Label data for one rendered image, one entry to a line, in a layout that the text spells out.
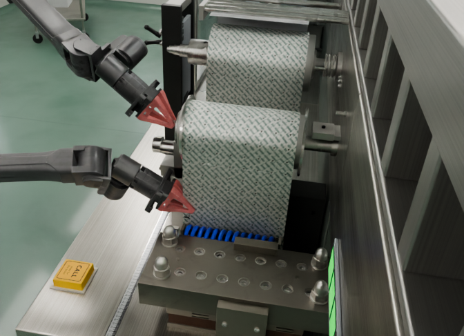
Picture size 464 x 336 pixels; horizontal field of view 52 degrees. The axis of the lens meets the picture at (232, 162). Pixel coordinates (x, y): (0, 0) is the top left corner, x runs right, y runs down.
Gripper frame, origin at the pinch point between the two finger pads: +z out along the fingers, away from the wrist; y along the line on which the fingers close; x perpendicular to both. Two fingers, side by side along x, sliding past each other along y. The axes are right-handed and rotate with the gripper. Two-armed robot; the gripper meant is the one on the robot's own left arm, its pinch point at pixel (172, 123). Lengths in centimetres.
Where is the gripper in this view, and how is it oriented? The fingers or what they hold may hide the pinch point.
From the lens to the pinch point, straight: 108.7
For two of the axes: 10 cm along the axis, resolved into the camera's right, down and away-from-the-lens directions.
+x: 6.5, -6.0, -4.7
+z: 7.4, 6.5, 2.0
